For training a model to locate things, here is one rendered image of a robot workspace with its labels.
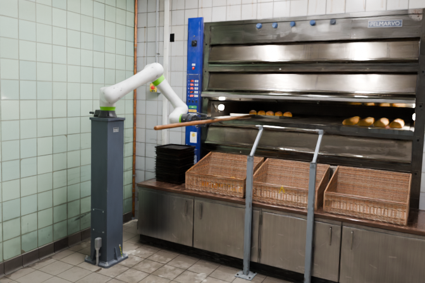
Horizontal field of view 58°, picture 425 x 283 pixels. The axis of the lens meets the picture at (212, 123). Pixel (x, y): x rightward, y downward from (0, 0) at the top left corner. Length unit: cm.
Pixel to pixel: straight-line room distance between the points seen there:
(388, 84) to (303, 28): 83
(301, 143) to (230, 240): 103
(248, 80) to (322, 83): 68
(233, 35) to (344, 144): 141
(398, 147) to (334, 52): 92
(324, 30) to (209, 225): 189
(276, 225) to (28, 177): 199
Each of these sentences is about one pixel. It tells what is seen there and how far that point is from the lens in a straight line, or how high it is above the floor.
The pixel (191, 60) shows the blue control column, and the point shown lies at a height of 173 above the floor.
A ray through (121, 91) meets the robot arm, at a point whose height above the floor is 141.
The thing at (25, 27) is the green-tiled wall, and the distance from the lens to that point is 339.
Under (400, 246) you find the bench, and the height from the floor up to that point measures 45.
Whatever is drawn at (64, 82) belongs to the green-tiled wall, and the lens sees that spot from 359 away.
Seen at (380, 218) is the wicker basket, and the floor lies 60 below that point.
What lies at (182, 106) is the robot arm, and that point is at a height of 130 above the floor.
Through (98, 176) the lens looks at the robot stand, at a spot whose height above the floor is 72.
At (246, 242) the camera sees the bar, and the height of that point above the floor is 28.
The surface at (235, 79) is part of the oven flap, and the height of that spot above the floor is 155.
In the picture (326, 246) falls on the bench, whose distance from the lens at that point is 302.
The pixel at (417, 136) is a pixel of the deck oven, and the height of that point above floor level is 114.
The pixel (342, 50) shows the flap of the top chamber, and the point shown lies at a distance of 340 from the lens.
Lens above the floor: 143
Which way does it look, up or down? 5 degrees down
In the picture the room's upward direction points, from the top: 2 degrees clockwise
